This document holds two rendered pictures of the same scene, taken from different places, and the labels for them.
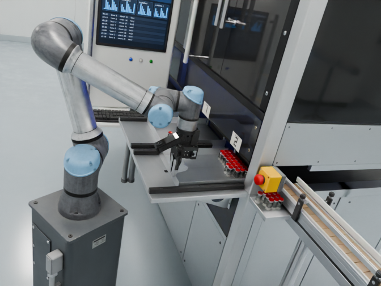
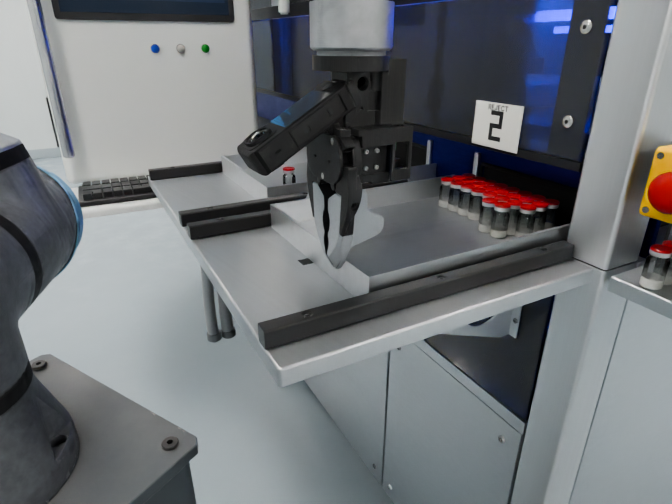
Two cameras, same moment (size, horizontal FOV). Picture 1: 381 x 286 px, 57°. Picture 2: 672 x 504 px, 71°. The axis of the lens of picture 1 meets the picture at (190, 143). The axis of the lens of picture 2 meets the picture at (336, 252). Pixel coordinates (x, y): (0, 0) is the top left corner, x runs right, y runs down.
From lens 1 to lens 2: 0.88 m
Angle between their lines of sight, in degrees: 4
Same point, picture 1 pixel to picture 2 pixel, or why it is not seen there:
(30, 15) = (19, 114)
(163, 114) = not seen: outside the picture
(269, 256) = (636, 442)
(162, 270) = not seen: outside the picture
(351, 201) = not seen: outside the picture
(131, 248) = (260, 483)
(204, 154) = (397, 202)
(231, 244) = (553, 442)
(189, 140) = (371, 106)
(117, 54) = (118, 40)
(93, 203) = (13, 456)
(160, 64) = (230, 54)
